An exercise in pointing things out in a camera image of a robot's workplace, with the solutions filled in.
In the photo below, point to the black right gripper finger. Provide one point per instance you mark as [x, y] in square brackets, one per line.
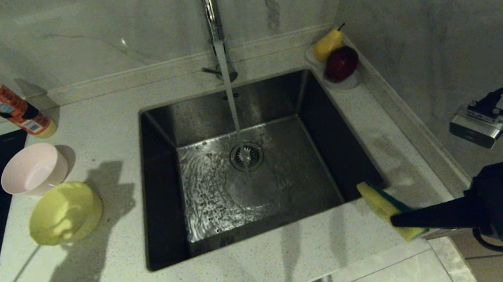
[438, 216]

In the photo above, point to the green and yellow sponge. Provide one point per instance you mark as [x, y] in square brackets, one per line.
[377, 200]

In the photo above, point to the chrome faucet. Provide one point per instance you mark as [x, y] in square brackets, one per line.
[211, 11]

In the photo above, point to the yellow plastic bowl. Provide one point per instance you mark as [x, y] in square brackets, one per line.
[62, 214]

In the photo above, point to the pink plastic bowl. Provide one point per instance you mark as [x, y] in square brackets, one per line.
[34, 169]

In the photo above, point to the orange label detergent bottle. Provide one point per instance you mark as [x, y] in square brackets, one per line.
[10, 104]

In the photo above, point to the stainless steel sink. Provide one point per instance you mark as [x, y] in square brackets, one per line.
[321, 123]

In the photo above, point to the metal sink drain strainer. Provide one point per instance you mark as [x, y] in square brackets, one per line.
[255, 156]

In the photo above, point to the light wooden cabinet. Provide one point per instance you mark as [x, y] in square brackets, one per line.
[477, 271]

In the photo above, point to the white fruit tray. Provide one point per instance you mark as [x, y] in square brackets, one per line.
[347, 84]

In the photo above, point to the dark red apple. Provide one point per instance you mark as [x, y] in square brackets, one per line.
[341, 63]

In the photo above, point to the yellow pear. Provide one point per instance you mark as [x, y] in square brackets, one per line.
[326, 45]

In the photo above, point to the running water stream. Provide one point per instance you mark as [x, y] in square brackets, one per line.
[231, 98]

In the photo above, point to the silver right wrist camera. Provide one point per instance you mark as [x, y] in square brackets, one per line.
[476, 127]

